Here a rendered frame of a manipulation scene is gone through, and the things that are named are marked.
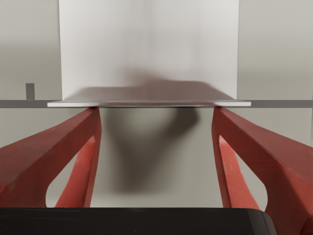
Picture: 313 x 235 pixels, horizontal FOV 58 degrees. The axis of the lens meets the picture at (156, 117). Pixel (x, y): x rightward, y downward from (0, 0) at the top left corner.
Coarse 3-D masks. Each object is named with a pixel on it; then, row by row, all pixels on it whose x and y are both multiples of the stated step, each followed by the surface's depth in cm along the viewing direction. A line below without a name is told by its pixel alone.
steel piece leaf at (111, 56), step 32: (64, 0) 13; (96, 0) 13; (128, 0) 13; (160, 0) 13; (192, 0) 13; (224, 0) 13; (64, 32) 13; (96, 32) 13; (128, 32) 13; (160, 32) 13; (192, 32) 13; (224, 32) 14; (64, 64) 13; (96, 64) 14; (128, 64) 14; (160, 64) 14; (192, 64) 14; (224, 64) 14; (64, 96) 14; (96, 96) 14; (128, 96) 14; (160, 96) 14; (192, 96) 14; (224, 96) 14
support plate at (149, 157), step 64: (0, 0) 13; (256, 0) 14; (0, 64) 14; (256, 64) 14; (0, 128) 14; (128, 128) 14; (192, 128) 14; (128, 192) 14; (192, 192) 14; (256, 192) 15
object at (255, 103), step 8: (0, 104) 14; (8, 104) 14; (16, 104) 14; (24, 104) 14; (32, 104) 14; (40, 104) 14; (256, 104) 14; (264, 104) 14; (272, 104) 14; (280, 104) 14; (288, 104) 14; (296, 104) 14; (304, 104) 14; (312, 104) 14
